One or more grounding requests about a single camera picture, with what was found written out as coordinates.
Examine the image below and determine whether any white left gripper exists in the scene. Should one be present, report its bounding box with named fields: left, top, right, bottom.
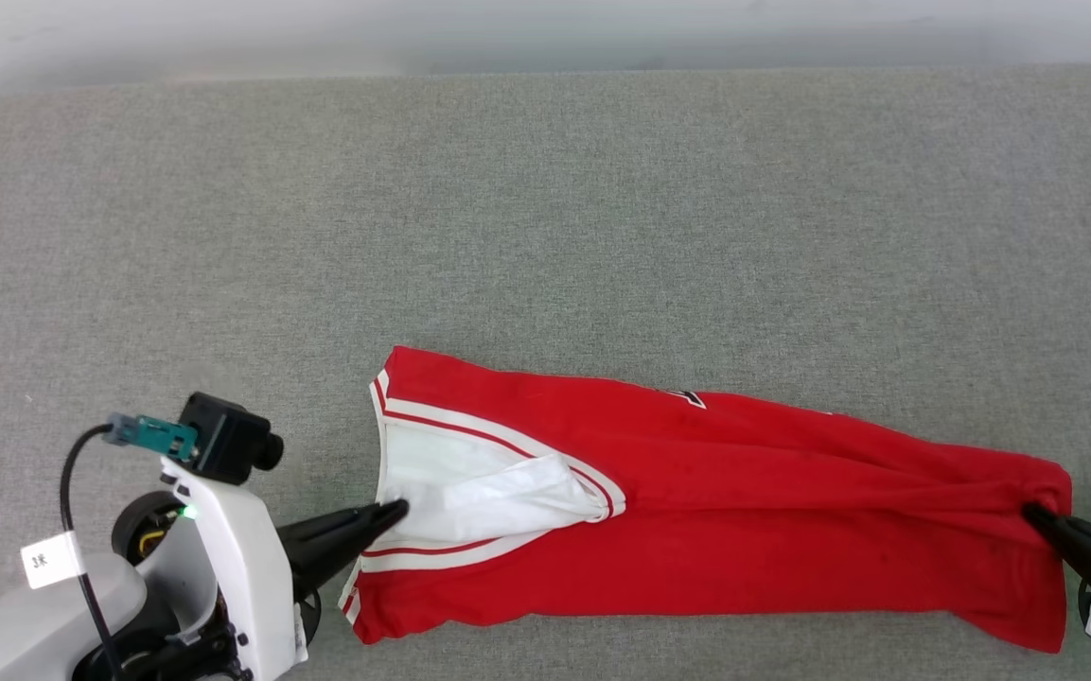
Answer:
left=112, top=462, right=411, bottom=681

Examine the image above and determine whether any red and white jersey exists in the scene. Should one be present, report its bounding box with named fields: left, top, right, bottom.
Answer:
left=337, top=345, right=1074, bottom=655

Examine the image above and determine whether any white label tag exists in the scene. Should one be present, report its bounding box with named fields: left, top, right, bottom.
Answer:
left=20, top=532, right=84, bottom=590

